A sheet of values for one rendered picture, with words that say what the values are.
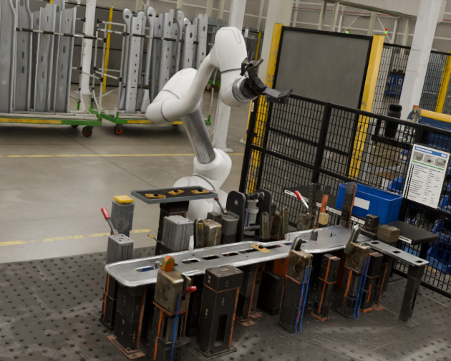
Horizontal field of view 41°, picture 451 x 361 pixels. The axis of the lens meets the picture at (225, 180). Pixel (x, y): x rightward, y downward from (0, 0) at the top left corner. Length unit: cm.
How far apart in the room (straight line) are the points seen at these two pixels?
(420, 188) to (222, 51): 146
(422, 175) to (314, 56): 226
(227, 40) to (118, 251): 87
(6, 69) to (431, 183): 695
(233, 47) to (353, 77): 276
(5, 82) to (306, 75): 504
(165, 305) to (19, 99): 756
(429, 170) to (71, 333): 190
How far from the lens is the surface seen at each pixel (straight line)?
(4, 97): 910
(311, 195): 293
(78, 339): 234
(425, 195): 322
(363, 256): 270
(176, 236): 239
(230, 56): 219
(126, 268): 219
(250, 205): 266
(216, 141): 964
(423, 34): 701
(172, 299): 201
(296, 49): 540
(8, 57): 908
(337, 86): 499
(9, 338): 235
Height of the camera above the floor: 187
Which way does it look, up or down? 14 degrees down
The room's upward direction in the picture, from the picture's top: 8 degrees clockwise
